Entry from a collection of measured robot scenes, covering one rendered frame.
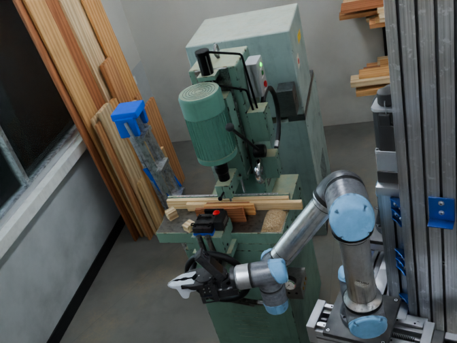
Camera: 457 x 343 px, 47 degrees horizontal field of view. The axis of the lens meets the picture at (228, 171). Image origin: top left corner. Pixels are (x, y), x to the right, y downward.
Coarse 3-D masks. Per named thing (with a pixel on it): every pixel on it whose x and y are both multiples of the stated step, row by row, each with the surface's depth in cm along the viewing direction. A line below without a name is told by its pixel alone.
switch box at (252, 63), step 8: (248, 56) 236; (256, 56) 234; (248, 64) 229; (256, 64) 228; (248, 72) 230; (256, 72) 229; (264, 72) 237; (256, 80) 232; (264, 80) 237; (256, 88) 234; (264, 88) 236; (256, 96) 236
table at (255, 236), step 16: (160, 224) 247; (176, 224) 244; (240, 224) 232; (256, 224) 230; (288, 224) 231; (160, 240) 244; (176, 240) 241; (240, 240) 230; (256, 240) 227; (272, 240) 225
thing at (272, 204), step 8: (272, 200) 235; (280, 200) 233; (288, 200) 232; (296, 200) 230; (192, 208) 248; (256, 208) 237; (264, 208) 236; (272, 208) 235; (280, 208) 233; (288, 208) 232; (296, 208) 231
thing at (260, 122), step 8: (264, 104) 234; (248, 112) 231; (256, 112) 229; (264, 112) 229; (248, 120) 233; (256, 120) 232; (264, 120) 231; (272, 120) 239; (256, 128) 234; (264, 128) 233; (272, 128) 239; (256, 136) 237; (264, 136) 235
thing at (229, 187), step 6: (234, 168) 240; (234, 174) 236; (228, 180) 232; (234, 180) 235; (216, 186) 231; (222, 186) 230; (228, 186) 229; (234, 186) 235; (216, 192) 233; (228, 192) 231; (234, 192) 233; (222, 198) 234; (228, 198) 233
